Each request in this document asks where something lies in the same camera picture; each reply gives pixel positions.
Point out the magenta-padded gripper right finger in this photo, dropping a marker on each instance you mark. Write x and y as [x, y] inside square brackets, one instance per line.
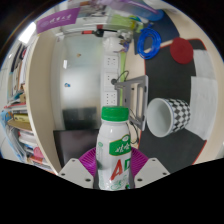
[151, 171]

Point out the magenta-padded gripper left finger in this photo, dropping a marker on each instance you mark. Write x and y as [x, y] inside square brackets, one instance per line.
[75, 171]

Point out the white drink bottle green cap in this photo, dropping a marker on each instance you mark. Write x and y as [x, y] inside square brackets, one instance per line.
[113, 140]

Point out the black computer monitor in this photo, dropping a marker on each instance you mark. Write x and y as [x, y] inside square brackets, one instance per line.
[75, 146]

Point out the black-white checkered cup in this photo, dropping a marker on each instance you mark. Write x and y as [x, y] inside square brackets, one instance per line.
[160, 116]

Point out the white paper napkin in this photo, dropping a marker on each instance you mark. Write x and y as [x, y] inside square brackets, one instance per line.
[203, 103]

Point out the black desk mat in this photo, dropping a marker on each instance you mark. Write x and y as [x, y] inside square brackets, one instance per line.
[166, 76]

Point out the flat round red coaster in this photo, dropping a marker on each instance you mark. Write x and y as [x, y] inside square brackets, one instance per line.
[181, 50]

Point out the ceiling light panels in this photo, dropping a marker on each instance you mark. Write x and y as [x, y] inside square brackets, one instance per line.
[28, 32]

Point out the tall clear glass vase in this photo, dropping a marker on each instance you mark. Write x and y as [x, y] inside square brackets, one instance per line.
[126, 21]

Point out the wall shelf unit with books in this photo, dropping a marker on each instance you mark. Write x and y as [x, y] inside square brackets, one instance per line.
[43, 100]

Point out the white wall power outlets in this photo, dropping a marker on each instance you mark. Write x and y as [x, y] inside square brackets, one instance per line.
[110, 80]

